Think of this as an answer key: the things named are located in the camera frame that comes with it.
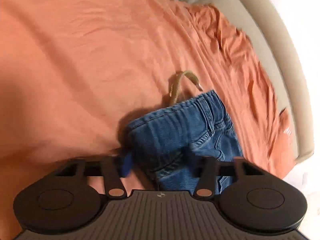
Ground blue denim jeans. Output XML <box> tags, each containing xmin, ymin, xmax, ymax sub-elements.
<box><xmin>125</xmin><ymin>90</ymin><xmax>243</xmax><ymax>193</ymax></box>

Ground orange duvet cover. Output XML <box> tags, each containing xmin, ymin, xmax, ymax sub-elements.
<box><xmin>1</xmin><ymin>0</ymin><xmax>295</xmax><ymax>239</ymax></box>

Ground beige upholstered headboard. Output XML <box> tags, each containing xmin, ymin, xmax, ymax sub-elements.
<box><xmin>180</xmin><ymin>0</ymin><xmax>315</xmax><ymax>163</ymax></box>

